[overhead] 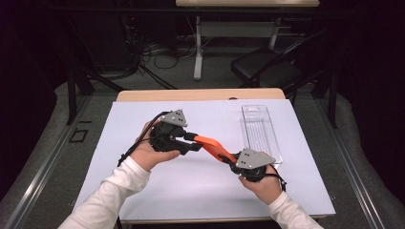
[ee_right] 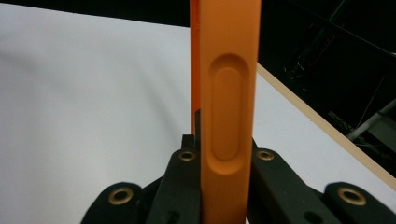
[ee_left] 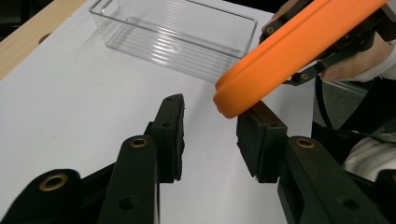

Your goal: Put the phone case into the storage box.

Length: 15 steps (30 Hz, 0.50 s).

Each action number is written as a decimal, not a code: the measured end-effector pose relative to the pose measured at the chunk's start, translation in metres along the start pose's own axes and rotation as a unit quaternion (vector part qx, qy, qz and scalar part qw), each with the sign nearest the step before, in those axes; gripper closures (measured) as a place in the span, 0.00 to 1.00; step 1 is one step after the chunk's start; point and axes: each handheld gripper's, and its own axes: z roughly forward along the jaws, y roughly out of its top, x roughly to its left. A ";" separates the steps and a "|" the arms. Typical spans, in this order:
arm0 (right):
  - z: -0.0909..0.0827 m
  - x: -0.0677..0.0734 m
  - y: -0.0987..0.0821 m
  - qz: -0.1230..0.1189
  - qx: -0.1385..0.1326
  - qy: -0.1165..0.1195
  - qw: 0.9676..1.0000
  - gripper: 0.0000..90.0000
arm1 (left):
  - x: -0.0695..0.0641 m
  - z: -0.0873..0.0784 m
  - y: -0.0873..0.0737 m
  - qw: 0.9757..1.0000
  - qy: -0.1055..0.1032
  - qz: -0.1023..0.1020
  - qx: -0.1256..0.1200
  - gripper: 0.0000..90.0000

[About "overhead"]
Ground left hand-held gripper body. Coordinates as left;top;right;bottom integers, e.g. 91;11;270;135
148;109;193;156

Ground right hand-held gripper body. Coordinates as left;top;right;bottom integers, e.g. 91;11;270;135
229;147;277;184

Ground orange phone case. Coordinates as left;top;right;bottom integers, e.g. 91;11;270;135
193;135;238;164

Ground clear plastic packaging box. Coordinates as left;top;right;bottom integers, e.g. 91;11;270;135
241;104;284;170

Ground person's left hand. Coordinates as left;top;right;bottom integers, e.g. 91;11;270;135
129;119;181;173

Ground person's right hand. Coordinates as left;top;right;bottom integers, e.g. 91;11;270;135
238;164;284;205

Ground light wooden table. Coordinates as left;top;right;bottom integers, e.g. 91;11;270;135
75;88;330;226

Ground white table cover board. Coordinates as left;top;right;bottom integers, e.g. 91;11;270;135
69;98;337;222

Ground white-legged desk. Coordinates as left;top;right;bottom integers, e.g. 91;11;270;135
175;0;321;81

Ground black folding chair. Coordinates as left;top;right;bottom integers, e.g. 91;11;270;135
230;29;329;106

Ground black metal stand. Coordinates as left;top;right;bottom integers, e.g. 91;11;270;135
65;12;128;126
313;68;339;130

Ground dark equipment cabinet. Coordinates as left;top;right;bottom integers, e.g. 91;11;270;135
75;15;135;72

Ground right hand-held gripper cable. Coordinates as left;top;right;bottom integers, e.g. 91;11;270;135
266;165;288;193

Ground hand-held gripper cable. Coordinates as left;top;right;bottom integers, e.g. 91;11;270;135
266;165;288;193
117;110;170;168

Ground left hand-held gripper cable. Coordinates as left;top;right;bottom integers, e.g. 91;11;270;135
117;110;170;168

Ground tangle of floor cables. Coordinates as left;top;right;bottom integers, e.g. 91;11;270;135
139;40;199;70

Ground metal floor rail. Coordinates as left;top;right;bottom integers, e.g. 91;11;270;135
3;94;94;229
314;97;387;229

